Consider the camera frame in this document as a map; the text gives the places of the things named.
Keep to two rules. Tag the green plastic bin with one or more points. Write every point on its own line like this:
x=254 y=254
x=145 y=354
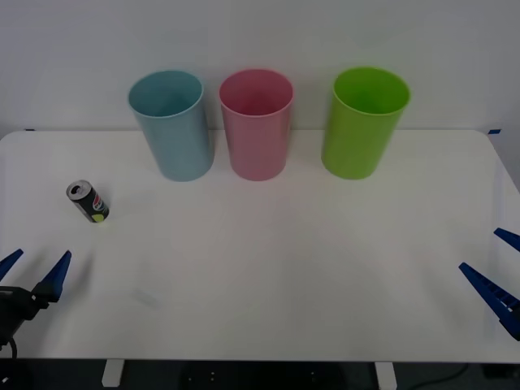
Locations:
x=357 y=138

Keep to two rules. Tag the pink plastic bin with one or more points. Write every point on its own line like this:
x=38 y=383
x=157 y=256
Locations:
x=258 y=142

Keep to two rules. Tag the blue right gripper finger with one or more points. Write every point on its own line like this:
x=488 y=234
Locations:
x=510 y=239
x=493 y=294

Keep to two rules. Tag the black drink can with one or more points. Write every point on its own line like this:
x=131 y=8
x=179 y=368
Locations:
x=92 y=205

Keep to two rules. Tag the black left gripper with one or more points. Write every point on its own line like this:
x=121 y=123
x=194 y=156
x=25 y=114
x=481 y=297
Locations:
x=12 y=308

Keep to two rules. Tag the white table leg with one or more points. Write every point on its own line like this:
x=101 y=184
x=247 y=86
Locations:
x=112 y=373
x=386 y=373

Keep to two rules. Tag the pale blue plastic bin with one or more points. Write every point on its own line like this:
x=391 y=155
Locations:
x=178 y=142

